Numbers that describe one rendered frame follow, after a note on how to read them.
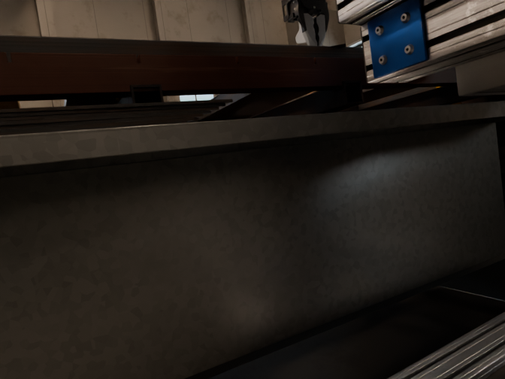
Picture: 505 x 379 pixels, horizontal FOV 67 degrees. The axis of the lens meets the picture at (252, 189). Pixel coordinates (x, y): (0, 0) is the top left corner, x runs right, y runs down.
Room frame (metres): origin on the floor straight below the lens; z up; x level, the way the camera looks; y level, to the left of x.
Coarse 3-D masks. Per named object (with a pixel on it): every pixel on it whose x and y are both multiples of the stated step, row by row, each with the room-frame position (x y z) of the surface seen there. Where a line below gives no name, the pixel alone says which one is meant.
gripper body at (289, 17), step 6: (282, 0) 0.97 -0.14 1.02; (288, 0) 0.95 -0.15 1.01; (294, 0) 0.93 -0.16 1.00; (306, 0) 0.91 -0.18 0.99; (312, 0) 0.91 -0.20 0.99; (318, 0) 0.93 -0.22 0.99; (324, 0) 0.93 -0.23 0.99; (282, 6) 0.97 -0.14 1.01; (288, 6) 0.95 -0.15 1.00; (294, 6) 0.94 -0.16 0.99; (306, 6) 0.91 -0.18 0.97; (312, 6) 0.91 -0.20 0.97; (318, 6) 0.92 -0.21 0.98; (324, 6) 0.93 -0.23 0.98; (288, 12) 0.95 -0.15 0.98; (294, 12) 0.94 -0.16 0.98; (312, 12) 0.94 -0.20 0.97; (318, 12) 0.93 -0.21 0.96; (288, 18) 0.95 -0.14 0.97; (294, 18) 0.95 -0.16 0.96
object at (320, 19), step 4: (320, 16) 0.93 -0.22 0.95; (324, 16) 0.93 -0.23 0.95; (316, 20) 0.92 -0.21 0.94; (320, 20) 0.93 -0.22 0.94; (324, 20) 0.93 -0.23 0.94; (316, 24) 0.92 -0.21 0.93; (320, 24) 0.93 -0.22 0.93; (324, 24) 0.93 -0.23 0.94; (316, 28) 0.93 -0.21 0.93; (320, 28) 0.93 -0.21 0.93; (324, 28) 0.93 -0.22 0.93; (316, 32) 0.93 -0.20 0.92; (320, 32) 0.93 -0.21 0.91; (324, 32) 0.93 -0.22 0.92; (316, 36) 0.93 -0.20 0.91; (320, 36) 0.93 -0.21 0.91; (324, 36) 0.93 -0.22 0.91; (316, 40) 0.93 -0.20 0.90; (320, 40) 0.92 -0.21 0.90; (320, 44) 0.93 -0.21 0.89
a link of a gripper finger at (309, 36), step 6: (306, 18) 0.91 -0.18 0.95; (312, 18) 0.92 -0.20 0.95; (300, 24) 0.94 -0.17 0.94; (306, 24) 0.91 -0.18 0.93; (312, 24) 0.92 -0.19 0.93; (300, 30) 0.94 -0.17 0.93; (312, 30) 0.91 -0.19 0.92; (300, 36) 0.94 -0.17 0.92; (306, 36) 0.91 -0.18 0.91; (312, 36) 0.91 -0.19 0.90; (300, 42) 0.95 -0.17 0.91; (306, 42) 0.93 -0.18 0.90; (312, 42) 0.92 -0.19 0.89
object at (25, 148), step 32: (128, 128) 0.42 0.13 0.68; (160, 128) 0.44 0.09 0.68; (192, 128) 0.46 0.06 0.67; (224, 128) 0.47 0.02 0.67; (256, 128) 0.50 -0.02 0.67; (288, 128) 0.52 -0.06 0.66; (320, 128) 0.54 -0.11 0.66; (352, 128) 0.57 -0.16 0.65; (384, 128) 0.60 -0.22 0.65; (416, 128) 0.92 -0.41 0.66; (0, 160) 0.37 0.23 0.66; (32, 160) 0.38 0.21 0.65; (64, 160) 0.39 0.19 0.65; (96, 160) 0.59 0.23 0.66; (128, 160) 0.61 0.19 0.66
